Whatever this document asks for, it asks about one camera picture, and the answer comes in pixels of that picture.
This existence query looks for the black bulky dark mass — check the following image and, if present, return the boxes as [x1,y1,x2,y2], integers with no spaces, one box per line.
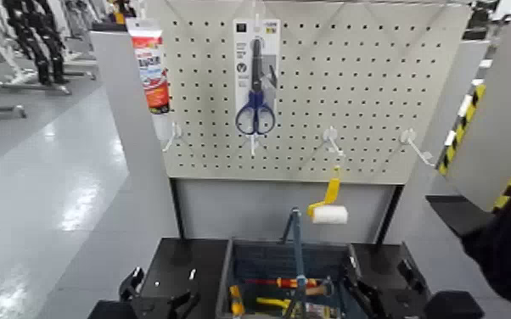
[459,165,511,315]

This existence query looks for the black background robot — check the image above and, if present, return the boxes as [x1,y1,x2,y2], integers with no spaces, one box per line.
[2,0,70,87]

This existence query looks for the wooden-handled hammer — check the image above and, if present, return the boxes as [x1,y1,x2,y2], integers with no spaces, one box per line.
[304,279,334,298]

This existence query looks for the beige perforated pegboard panel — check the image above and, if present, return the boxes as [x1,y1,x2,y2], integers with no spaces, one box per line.
[146,0,474,186]

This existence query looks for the grey lower back panel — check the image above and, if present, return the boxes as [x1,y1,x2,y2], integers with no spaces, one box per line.
[175,177,396,244]

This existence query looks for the yellow black stubby tool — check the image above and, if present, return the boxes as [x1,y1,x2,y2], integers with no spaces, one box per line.
[229,284,246,318]

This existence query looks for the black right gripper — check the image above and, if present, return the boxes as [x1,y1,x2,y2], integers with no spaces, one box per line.
[343,249,435,319]

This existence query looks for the white metal wheeled stand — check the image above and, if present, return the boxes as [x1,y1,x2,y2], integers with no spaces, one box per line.
[0,0,73,97]

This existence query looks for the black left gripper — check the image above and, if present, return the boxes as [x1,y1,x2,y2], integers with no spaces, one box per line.
[119,266,201,319]

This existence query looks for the white partition panel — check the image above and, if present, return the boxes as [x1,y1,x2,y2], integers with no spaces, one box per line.
[89,30,181,239]

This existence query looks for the packaged blue-handled scissors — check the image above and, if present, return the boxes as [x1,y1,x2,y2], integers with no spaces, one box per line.
[232,17,282,136]

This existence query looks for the red white adhesive tube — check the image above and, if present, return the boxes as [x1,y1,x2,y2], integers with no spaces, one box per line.
[126,17,171,115]

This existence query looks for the yellow-handled white paint roller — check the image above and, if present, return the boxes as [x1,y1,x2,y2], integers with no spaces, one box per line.
[306,166,350,226]

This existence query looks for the dark background machine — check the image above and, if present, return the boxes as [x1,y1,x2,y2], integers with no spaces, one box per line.
[462,0,503,42]

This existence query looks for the grey-blue plastic crate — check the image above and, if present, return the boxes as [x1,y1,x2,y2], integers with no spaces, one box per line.
[215,238,369,319]

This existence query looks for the white pegboard hook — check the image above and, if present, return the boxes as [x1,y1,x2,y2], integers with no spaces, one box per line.
[399,128,436,167]
[245,132,262,157]
[162,121,183,153]
[323,126,346,159]

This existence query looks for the red yellow screwdriver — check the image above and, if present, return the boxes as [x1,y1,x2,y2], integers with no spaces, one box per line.
[244,277,320,289]

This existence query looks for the yellow-handled pliers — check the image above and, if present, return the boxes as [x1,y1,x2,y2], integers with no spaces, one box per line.
[255,296,293,311]

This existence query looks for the grey partition with hazard tape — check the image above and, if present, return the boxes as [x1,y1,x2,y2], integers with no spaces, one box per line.
[435,0,511,213]

